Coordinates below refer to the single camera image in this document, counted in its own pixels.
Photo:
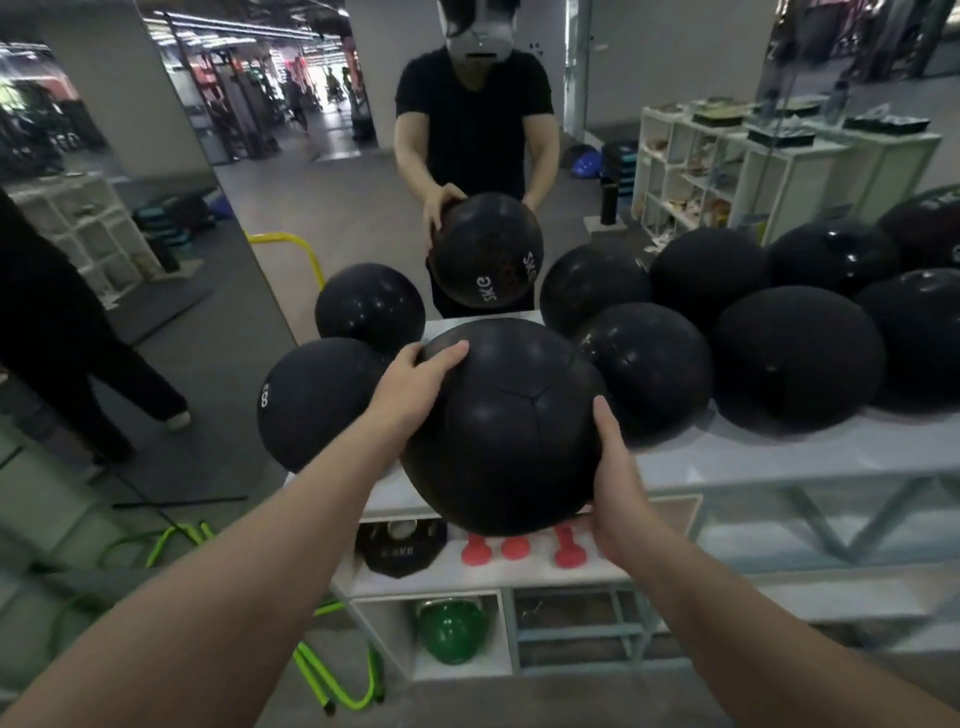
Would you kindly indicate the person's right thumb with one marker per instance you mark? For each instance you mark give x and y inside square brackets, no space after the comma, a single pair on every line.
[606,435]

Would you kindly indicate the person's left forearm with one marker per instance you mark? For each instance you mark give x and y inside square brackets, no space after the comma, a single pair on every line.
[225,585]

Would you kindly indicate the red dumbbell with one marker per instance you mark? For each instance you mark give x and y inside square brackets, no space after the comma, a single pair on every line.
[570,549]
[514,549]
[476,553]

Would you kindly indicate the black weight plate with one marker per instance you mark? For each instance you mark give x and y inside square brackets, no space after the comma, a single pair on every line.
[401,549]

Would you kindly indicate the green agility hurdle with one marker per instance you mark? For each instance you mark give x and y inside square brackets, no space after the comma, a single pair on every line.
[161,544]
[330,686]

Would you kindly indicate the black medicine ball white print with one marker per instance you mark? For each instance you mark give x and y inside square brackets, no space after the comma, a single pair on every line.
[315,405]

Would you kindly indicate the black rod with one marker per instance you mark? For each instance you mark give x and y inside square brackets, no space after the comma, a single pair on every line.
[180,502]

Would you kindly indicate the person's right hand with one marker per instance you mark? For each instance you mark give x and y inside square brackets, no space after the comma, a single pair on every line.
[619,502]

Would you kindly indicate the black seamed medicine ball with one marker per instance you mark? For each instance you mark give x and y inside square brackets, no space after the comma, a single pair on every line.
[510,435]

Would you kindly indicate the green kettlebell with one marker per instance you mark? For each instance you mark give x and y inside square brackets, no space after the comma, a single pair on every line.
[451,631]

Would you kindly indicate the person's left hand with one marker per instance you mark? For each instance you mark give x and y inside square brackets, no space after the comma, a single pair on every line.
[405,390]

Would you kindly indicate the person's left thumb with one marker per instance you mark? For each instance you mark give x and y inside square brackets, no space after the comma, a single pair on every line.
[442,358]

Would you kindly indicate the white storage rack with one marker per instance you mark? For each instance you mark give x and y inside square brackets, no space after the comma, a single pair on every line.
[787,465]

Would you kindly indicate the person's right forearm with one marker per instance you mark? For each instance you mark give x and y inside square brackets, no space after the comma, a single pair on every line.
[750,645]

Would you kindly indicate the large wall mirror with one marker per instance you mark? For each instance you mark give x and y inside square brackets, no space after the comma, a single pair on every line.
[360,195]

